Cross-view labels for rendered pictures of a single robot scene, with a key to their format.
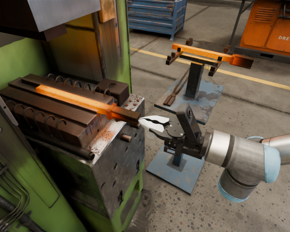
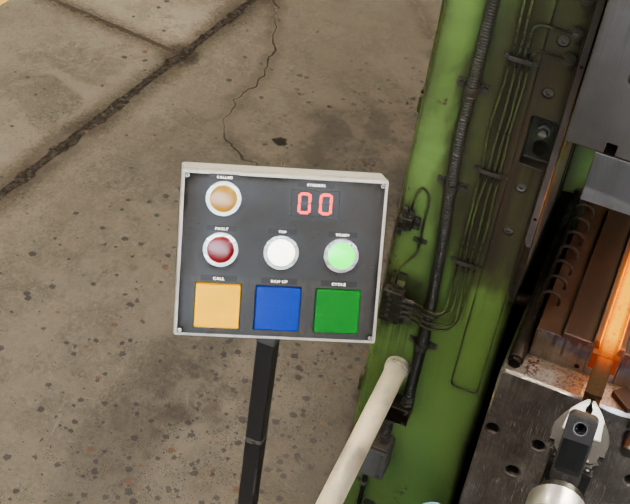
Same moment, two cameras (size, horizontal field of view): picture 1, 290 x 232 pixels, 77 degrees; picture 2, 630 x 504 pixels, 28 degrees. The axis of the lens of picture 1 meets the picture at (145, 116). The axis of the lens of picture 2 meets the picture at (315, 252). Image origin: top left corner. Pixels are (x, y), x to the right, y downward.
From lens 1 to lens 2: 1.72 m
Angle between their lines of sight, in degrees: 59
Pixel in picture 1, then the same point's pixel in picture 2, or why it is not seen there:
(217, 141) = (550, 490)
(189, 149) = not seen: hidden behind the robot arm
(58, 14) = (617, 201)
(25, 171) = (483, 299)
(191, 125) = (564, 441)
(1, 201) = (433, 287)
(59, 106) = (599, 288)
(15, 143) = (508, 259)
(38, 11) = (594, 186)
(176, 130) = not seen: hidden behind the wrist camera
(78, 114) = (584, 318)
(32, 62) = not seen: outside the picture
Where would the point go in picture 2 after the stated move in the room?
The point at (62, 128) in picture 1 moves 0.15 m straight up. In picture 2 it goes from (551, 305) to (572, 242)
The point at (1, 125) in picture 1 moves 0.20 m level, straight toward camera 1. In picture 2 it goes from (515, 229) to (452, 283)
